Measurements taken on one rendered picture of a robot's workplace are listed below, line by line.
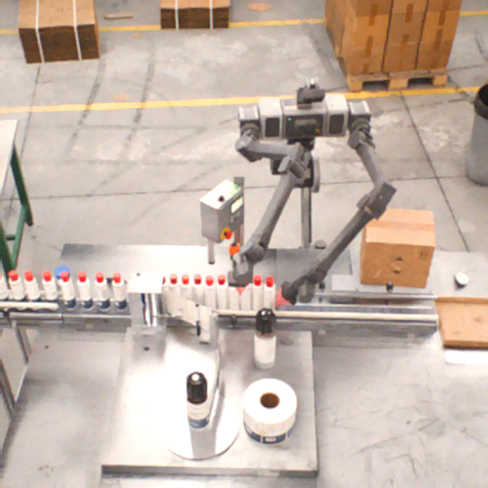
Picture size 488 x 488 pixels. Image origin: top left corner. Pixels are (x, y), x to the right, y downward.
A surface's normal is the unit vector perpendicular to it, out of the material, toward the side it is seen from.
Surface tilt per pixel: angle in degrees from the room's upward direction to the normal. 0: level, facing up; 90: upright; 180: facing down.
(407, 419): 0
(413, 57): 90
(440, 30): 91
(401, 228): 0
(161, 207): 0
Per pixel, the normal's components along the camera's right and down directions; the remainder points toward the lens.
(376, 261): -0.11, 0.68
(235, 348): 0.00, -0.73
